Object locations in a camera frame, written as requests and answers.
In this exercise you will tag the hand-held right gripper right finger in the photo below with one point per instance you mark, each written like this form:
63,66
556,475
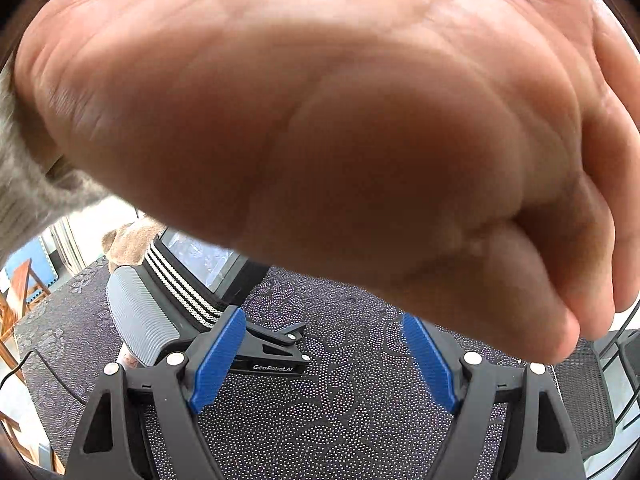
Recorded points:
430,365

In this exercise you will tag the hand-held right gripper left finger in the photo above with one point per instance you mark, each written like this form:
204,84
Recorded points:
220,360

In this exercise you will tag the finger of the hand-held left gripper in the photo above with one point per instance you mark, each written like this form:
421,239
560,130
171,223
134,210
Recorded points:
280,335

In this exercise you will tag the brown fleece sweater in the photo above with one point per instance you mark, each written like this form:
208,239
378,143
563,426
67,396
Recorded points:
130,245

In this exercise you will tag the person's left hand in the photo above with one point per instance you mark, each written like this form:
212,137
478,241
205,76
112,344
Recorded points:
325,135

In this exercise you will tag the black dotted tablecloth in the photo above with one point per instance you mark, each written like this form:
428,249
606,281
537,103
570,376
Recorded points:
325,410

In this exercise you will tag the wooden chair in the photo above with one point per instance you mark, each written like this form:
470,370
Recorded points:
22,280

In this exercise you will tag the black mesh chair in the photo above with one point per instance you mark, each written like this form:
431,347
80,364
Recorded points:
582,395

